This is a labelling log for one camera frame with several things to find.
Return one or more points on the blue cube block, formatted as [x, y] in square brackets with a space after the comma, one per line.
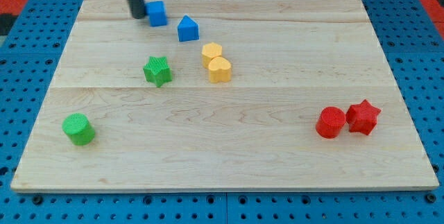
[156, 13]

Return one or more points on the yellow hexagon block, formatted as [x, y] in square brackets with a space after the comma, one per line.
[209, 52]

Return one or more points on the light wooden board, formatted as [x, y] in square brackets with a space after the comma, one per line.
[256, 133]

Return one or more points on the green star block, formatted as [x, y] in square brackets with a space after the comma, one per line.
[157, 71]

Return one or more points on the blue triangle block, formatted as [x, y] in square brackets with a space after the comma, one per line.
[187, 29]

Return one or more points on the green cylinder block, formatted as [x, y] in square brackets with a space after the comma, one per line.
[78, 129]

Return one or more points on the red star block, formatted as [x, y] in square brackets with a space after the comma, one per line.
[362, 117]

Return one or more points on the yellow heart block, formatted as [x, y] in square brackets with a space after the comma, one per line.
[220, 70]

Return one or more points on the red cylinder block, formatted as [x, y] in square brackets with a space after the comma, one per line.
[330, 122]

